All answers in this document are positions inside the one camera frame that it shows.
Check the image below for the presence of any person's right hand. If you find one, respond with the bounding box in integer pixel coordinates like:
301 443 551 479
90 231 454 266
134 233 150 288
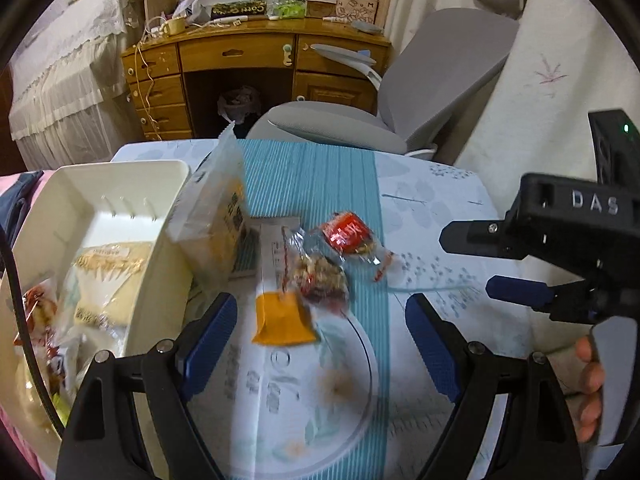
575 335 606 443

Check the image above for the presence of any white plastic bin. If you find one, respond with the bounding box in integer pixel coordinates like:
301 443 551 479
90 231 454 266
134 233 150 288
0 160 193 466

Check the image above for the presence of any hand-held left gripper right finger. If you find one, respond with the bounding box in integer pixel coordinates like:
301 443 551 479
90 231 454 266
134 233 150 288
405 292 585 480

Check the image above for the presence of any small red candy packet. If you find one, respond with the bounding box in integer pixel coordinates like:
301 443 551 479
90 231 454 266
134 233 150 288
312 211 396 283

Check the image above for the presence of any red snack packet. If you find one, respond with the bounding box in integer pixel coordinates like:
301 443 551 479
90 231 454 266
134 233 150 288
12 282 58 356

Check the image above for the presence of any plastic trash bag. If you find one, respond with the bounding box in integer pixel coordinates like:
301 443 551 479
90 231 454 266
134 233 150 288
216 86 262 126

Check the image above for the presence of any round floral plate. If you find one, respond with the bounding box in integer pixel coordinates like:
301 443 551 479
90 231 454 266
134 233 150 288
200 285 378 480

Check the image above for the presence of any white cord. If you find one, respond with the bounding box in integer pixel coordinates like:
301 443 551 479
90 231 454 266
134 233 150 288
132 20 156 131

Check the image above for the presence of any flat white box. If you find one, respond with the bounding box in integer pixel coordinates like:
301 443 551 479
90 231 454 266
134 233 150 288
229 215 302 281

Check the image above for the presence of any beige cracker bag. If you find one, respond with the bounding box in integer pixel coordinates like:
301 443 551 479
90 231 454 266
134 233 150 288
70 241 156 331

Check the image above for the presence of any clear nut packet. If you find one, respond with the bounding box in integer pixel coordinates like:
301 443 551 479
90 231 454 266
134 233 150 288
282 227 351 311

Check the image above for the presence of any white lace cover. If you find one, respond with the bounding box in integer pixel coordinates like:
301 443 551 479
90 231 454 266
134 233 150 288
7 0 133 171

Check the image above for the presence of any light green packet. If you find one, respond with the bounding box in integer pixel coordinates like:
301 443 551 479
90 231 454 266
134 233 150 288
266 0 307 17

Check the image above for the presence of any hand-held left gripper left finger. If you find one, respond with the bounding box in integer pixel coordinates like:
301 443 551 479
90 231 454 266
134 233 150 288
57 291 238 480

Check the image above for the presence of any tall clear snack bag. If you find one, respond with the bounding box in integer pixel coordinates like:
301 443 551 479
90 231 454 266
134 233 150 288
167 122 248 293

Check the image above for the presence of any black cable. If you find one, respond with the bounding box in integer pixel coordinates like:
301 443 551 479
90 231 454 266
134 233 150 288
0 232 68 431

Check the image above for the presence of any cardboard box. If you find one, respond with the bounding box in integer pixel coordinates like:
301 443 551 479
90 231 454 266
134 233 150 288
336 0 381 23

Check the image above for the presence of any printed tablecloth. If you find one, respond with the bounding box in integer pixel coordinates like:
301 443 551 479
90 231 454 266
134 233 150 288
110 137 591 480

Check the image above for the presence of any dark blue cloth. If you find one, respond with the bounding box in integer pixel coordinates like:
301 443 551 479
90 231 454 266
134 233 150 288
0 170 46 231

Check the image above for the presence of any white floral curtain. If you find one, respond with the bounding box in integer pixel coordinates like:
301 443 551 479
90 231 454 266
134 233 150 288
450 0 640 361

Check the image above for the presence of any wooden desk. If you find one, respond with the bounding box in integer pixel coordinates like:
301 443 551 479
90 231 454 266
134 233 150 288
121 10 392 142

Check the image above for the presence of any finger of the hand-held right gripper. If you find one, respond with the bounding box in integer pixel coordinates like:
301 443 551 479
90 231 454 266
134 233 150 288
440 217 516 261
486 274 596 323

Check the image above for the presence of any dark printed packet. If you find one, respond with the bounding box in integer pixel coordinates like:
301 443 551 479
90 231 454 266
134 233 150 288
210 2 266 18

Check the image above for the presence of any grey office chair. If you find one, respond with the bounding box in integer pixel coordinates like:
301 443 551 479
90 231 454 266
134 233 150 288
246 0 531 158

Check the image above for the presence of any white plastic bag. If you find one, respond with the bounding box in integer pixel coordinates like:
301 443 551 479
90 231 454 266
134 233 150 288
172 0 206 23

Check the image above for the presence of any orange white snack packet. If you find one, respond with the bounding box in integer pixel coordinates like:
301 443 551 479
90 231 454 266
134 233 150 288
251 222 319 347

